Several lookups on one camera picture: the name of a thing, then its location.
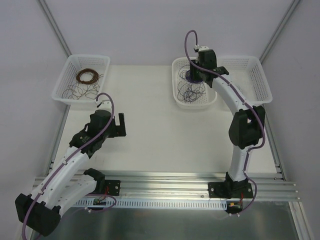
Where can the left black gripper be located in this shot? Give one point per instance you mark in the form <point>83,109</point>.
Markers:
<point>119,124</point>

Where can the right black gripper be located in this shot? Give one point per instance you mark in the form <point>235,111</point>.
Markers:
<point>196,74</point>

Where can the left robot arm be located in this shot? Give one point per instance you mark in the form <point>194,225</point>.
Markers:
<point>42,209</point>

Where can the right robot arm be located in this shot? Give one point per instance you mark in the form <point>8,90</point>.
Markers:
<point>246,129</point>

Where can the middle white perforated basket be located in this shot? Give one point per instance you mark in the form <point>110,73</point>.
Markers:
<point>187,95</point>

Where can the white perforated basket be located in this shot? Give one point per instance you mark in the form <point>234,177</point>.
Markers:
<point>246,73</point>
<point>81,80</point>
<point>187,95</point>

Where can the right white perforated basket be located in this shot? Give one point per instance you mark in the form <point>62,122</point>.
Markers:
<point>246,73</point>

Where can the left white perforated basket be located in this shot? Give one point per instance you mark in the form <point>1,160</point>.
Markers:
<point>81,80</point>

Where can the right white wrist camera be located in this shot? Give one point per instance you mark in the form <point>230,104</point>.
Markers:
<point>201,49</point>

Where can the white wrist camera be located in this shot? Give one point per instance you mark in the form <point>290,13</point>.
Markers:
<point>103,104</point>
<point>201,49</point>

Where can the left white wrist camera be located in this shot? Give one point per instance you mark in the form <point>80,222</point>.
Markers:
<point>103,104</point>

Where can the aluminium mounting rail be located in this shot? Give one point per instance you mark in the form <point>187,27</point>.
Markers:
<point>193,186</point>

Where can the white slotted cable duct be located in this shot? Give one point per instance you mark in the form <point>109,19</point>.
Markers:
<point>134,203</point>

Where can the right aluminium frame post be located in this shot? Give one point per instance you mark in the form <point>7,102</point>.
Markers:
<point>293,6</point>

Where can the aluminium frame post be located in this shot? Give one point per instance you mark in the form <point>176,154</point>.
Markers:
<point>54,26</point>
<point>293,6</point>

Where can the left aluminium frame post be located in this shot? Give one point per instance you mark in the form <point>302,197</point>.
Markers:
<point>54,26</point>

